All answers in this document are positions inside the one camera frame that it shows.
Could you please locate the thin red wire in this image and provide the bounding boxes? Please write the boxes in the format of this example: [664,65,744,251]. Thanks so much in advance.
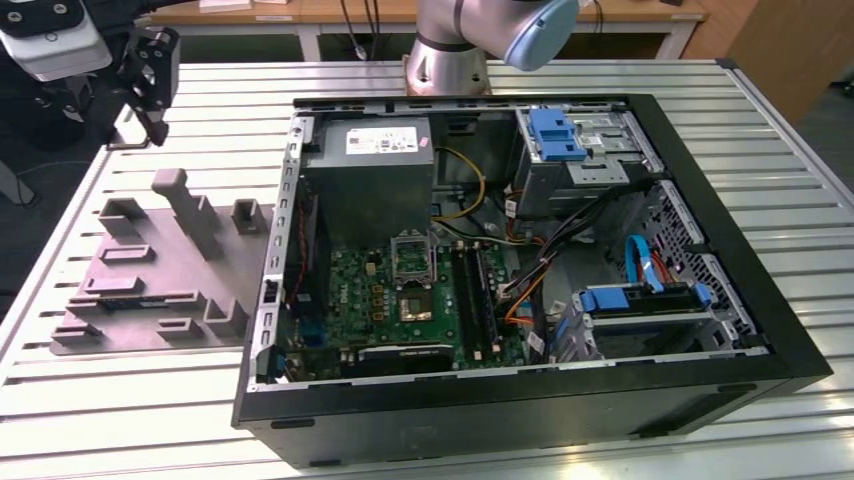
[294,197,316,301]

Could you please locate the grey plastic parts rack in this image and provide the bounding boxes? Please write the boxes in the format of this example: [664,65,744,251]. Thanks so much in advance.
[49,167,276,357]

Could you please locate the black hanging cable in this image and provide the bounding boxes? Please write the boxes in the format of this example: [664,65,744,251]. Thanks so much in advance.
[337,0,378,60]

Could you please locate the hard disk in blue carrier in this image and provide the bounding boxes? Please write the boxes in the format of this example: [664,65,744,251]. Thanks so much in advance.
[576,282,713,315]

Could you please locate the red data wire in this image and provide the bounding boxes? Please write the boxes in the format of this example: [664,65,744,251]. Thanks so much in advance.
[655,249,688,284]

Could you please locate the metal drive cage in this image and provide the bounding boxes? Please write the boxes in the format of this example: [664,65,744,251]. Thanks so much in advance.
[516,104,668,221]

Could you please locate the black open PC case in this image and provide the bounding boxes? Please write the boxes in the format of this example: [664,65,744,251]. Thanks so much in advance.
[229,92,835,471]

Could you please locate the grey power supply unit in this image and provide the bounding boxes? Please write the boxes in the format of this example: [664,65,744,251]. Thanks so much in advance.
[302,118,440,244]

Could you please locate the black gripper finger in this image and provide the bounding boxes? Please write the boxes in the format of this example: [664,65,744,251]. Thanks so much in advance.
[134,106,170,148]

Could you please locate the grey white wire bundle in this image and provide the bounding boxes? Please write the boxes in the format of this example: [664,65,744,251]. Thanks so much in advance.
[430,217,542,247]

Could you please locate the black RAM slot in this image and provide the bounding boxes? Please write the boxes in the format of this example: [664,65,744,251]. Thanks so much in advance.
[473,242,502,354]
[466,242,494,357]
[452,242,478,361]
[458,242,486,360]

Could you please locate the orange wire bundle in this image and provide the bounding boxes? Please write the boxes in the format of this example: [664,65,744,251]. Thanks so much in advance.
[500,257,559,329]

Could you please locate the grey camera box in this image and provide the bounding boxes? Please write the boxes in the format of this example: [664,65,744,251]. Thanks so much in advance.
[0,0,115,84]

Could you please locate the black graphics card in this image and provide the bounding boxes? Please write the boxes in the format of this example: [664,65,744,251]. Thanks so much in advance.
[338,342,454,379]

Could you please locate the blue expansion slot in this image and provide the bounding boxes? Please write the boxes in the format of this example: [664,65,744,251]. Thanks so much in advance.
[298,322,329,349]

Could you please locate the green motherboard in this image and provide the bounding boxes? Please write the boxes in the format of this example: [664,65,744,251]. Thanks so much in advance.
[285,219,534,381]

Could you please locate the black cable bundle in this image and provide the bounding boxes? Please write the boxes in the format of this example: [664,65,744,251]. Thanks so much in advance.
[498,177,661,301]

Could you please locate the metal disk bay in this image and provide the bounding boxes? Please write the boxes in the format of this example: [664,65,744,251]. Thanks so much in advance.
[552,279,765,362]

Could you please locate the CPU socket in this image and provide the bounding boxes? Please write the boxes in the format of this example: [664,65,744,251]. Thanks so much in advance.
[396,287,438,324]

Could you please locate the empty blue disk carrier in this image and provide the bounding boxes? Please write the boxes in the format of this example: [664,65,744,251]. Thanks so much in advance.
[525,107,579,162]

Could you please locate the blue data wire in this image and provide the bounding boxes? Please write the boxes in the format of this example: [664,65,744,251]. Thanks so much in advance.
[623,234,668,294]

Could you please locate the wooden cabinet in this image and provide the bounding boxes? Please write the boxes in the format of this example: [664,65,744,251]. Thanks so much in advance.
[679,0,854,126]

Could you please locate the blue port connector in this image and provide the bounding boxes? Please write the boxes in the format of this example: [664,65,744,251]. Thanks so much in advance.
[265,349,289,384]

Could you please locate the grey furniture leg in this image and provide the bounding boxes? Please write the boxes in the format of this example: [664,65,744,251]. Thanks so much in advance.
[0,159,34,204]

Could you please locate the RAM stick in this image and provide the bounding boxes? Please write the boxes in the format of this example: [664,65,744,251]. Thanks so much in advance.
[97,298,169,311]

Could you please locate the wooden desk white legs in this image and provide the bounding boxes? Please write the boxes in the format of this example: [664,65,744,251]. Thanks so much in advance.
[149,0,708,64]

